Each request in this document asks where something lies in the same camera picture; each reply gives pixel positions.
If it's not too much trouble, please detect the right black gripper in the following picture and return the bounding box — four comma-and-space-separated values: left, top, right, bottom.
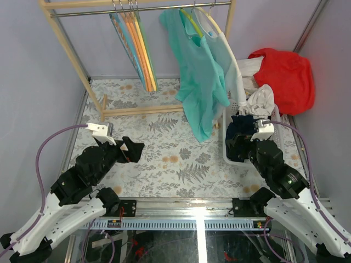
224, 132, 269, 178

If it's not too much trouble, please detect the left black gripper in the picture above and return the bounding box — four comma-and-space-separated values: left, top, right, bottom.
95, 136, 145, 185

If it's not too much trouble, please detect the navy blue t shirt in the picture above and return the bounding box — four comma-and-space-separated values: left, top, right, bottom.
225, 115, 257, 140

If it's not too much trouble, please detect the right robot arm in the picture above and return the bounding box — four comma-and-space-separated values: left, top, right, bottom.
226, 134, 350, 262

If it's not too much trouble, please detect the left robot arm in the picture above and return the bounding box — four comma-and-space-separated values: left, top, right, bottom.
1, 136, 145, 262

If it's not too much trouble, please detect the teal t shirt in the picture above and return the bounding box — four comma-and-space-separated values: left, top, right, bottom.
159, 9, 230, 142

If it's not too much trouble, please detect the orange hanger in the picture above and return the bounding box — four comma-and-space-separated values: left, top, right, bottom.
121, 13, 153, 92

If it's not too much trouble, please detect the blue hanger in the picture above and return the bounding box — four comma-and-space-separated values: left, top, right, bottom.
109, 13, 146, 89

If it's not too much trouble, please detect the yellow green hanger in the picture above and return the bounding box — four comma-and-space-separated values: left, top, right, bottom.
180, 8, 203, 38

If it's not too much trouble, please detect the white laundry basket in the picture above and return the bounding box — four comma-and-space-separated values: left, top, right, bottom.
222, 99, 285, 168

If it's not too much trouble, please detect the floral table mat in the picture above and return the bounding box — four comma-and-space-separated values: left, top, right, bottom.
60, 78, 313, 198

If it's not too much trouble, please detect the white cloth pile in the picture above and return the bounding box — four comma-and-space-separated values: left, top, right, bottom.
237, 56, 275, 119

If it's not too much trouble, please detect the red cloth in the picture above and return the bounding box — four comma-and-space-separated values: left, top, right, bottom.
248, 48, 315, 116

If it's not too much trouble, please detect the wooden clothes rack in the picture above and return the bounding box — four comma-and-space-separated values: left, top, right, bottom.
38, 1, 236, 121

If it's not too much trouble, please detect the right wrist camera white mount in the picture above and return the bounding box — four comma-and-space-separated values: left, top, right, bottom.
250, 119, 275, 141

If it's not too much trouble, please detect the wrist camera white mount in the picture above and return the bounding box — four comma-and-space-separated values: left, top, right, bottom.
86, 122, 116, 146
250, 119, 275, 141

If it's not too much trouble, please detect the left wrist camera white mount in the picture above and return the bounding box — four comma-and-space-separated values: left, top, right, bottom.
86, 122, 116, 146

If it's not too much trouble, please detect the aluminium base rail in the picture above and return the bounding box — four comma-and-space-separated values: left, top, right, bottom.
41, 197, 335, 231

